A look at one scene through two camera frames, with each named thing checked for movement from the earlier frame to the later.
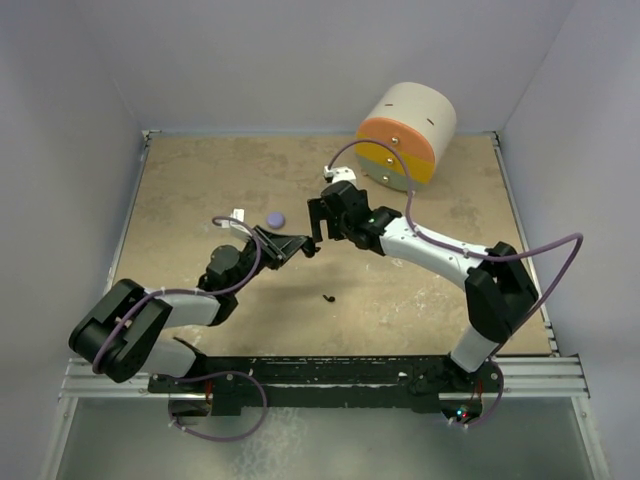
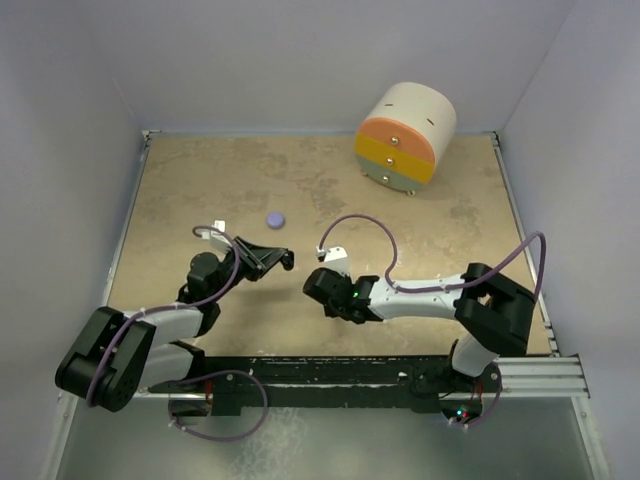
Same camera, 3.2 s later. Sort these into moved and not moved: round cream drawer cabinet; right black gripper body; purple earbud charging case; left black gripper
Moved: left black gripper; right black gripper body
Not moved: round cream drawer cabinet; purple earbud charging case
